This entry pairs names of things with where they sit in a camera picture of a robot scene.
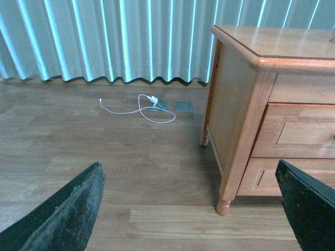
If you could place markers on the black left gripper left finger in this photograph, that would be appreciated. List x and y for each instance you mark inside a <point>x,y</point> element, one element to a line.
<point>64,221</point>

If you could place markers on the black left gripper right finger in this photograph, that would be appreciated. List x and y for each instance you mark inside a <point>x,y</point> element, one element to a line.
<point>309,207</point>

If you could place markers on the wooden drawer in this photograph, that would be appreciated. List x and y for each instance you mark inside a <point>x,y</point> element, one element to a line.
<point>259,176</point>
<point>296,131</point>

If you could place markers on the wooden nightstand cabinet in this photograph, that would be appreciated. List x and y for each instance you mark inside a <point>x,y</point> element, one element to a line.
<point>253,67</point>

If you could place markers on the grey open floor socket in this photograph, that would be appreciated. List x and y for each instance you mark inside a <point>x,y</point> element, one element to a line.
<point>161,104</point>

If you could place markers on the grey closed floor socket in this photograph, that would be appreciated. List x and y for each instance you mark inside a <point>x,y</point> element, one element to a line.
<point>184,106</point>

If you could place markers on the pale grey pleated curtain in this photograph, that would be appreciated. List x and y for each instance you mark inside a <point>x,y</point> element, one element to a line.
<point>134,39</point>

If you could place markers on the white wall plug adapter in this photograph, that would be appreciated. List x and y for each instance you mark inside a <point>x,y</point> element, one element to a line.
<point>152,99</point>

